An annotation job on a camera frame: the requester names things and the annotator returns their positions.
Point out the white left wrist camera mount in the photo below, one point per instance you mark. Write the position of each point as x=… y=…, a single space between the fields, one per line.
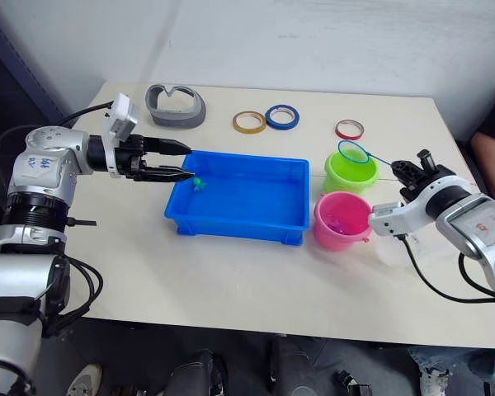
x=119 y=117

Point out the pink plastic bucket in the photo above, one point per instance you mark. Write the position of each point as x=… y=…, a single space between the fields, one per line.
x=334 y=237

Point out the blue tape roll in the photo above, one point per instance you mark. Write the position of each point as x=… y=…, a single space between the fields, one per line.
x=270 y=117

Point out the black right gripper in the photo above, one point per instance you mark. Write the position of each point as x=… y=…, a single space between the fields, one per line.
x=431 y=173

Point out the red tape roll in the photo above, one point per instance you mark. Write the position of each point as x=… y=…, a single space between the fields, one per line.
x=339 y=131

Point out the grey headset face pad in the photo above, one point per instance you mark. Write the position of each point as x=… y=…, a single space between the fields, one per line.
x=173 y=115

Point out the blue plastic tub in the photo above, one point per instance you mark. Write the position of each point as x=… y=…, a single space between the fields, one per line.
x=239 y=198

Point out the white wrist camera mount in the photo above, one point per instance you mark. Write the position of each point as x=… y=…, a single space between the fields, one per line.
x=394 y=218
x=119 y=117

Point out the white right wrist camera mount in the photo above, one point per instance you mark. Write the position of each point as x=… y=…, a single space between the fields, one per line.
x=394 y=218

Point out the white shoe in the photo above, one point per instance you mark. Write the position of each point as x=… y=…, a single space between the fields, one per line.
x=84 y=379

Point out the bystander leg in jeans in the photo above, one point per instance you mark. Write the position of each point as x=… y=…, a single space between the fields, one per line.
x=466 y=367

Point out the green toy fish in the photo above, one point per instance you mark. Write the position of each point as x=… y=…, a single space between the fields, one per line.
x=199 y=185

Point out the dark blue metal frame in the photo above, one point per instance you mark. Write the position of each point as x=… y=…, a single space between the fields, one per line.
x=12 y=53

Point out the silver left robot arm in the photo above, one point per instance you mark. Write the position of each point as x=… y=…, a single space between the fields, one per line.
x=37 y=165

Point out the small dark shape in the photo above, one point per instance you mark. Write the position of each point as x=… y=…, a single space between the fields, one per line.
x=352 y=383

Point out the yellow tape roll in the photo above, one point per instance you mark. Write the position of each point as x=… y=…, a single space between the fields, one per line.
x=236 y=122

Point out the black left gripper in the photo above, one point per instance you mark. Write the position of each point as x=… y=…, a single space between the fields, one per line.
x=130 y=158

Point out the small blue-rimmed fishing net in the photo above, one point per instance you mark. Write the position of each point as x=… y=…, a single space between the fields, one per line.
x=368 y=155

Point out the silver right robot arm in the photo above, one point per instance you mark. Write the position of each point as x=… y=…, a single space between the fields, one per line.
x=474 y=224

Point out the green plastic bucket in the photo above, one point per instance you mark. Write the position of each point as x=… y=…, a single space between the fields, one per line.
x=346 y=175

